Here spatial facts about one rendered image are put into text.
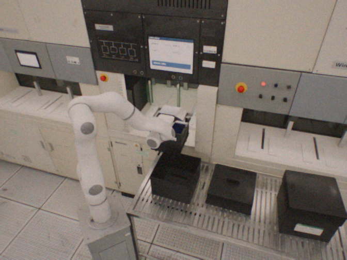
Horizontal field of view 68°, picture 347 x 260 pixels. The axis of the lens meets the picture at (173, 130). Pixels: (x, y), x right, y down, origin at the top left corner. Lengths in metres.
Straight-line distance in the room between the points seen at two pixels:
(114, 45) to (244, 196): 1.27
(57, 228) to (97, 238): 1.13
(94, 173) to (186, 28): 0.94
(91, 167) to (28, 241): 1.56
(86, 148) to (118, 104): 0.26
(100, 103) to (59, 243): 1.72
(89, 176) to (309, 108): 1.29
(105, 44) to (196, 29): 0.62
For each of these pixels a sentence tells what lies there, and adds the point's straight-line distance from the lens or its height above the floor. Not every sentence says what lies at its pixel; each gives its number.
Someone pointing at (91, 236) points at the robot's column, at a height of 0.76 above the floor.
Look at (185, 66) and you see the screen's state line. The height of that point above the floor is 1.51.
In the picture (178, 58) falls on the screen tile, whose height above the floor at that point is 1.56.
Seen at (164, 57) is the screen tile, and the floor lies 1.56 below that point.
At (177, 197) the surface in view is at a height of 0.80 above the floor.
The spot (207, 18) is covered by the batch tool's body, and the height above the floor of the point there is 1.80.
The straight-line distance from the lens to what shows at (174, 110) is 1.66.
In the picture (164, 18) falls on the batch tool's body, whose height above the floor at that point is 1.79.
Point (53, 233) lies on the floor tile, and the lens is 2.77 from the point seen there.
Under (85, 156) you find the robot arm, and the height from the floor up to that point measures 1.31.
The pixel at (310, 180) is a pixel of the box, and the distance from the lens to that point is 1.74.
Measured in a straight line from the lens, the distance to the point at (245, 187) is 1.78.
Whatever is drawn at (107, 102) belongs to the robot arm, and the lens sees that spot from 1.22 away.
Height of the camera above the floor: 2.19
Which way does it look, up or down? 38 degrees down
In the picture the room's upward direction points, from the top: 1 degrees counter-clockwise
